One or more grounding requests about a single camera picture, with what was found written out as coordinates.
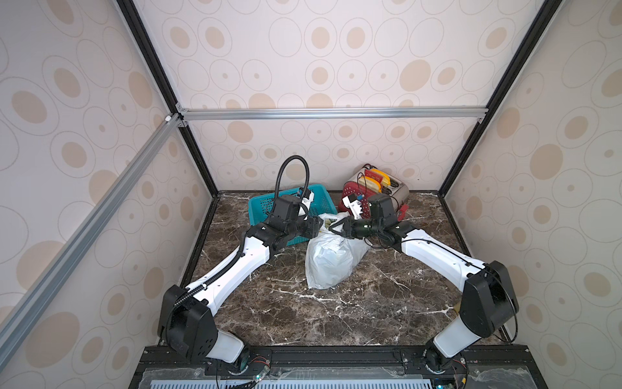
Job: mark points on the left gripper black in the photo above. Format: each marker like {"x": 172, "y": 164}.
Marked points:
{"x": 313, "y": 226}

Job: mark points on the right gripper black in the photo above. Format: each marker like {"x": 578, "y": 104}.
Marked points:
{"x": 347, "y": 227}

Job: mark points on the white plastic bag lemon print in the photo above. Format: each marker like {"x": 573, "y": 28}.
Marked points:
{"x": 331, "y": 258}

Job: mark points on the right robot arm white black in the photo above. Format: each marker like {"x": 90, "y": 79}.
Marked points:
{"x": 488, "y": 299}

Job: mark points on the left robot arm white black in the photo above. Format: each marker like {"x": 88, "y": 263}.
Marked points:
{"x": 187, "y": 317}

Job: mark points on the red toaster with toast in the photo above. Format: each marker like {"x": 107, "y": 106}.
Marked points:
{"x": 369, "y": 181}

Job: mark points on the teal plastic basket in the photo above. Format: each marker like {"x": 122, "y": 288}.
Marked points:
{"x": 259, "y": 207}

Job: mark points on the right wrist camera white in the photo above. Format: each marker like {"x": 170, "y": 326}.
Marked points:
{"x": 354, "y": 205}

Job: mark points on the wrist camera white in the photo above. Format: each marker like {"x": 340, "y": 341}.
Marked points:
{"x": 354, "y": 205}
{"x": 307, "y": 197}

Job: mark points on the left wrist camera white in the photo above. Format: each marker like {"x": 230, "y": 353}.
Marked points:
{"x": 307, "y": 197}

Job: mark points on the horizontal aluminium frame bar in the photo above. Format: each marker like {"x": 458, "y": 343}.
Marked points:
{"x": 335, "y": 113}

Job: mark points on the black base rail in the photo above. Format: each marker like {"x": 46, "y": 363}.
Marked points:
{"x": 480, "y": 366}

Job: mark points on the left aluminium frame bar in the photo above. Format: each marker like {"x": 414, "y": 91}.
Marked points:
{"x": 34, "y": 303}

